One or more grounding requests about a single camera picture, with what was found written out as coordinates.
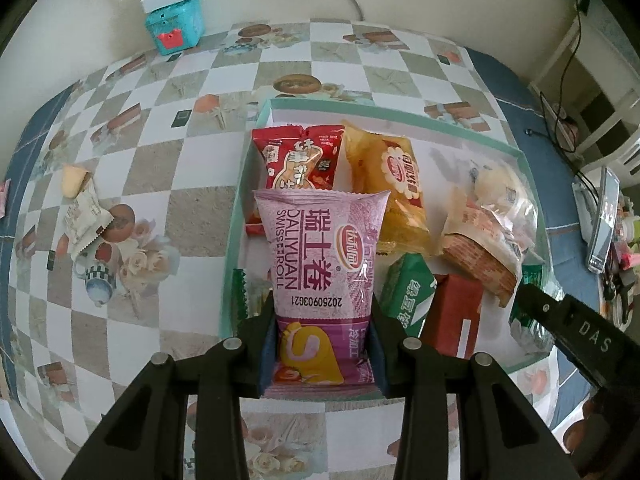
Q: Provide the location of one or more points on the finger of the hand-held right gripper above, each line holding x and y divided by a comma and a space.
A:
537, 307

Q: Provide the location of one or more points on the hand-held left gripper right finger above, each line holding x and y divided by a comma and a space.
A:
381, 365

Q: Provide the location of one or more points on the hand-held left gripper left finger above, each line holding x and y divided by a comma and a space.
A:
268, 355

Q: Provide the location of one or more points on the small green snack packet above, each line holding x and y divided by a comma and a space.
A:
532, 280

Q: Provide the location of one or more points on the cookie packet with green edge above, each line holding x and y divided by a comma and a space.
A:
245, 295

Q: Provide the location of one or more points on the beige orange snack packet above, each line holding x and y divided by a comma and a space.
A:
480, 260

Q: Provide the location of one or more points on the dark red snack packet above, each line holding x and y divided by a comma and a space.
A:
452, 315

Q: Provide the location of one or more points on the pink swiss roll packet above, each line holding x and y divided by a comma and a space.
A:
320, 260

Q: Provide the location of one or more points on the bread bun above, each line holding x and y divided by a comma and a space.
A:
505, 195

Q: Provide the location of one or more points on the yellow snack packet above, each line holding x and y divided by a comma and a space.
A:
395, 190

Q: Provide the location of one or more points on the pink tray with green rim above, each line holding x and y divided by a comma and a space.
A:
450, 155

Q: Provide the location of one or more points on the red peanut snack packet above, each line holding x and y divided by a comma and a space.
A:
295, 160

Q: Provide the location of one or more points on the colourful clutter pile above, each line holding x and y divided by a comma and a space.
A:
625, 270

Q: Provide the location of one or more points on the white phone stand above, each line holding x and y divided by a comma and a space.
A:
582, 210

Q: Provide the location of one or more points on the checkered printed tablecloth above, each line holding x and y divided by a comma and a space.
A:
200, 170

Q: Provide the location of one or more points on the white chair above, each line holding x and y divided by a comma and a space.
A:
600, 105

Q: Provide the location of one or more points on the white brown snack wrapper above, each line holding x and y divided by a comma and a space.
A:
87, 220

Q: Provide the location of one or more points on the cake wedge piece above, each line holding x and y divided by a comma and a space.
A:
72, 180

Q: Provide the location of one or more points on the small pink item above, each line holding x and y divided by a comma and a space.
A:
4, 197

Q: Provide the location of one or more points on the teal box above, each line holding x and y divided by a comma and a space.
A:
175, 27

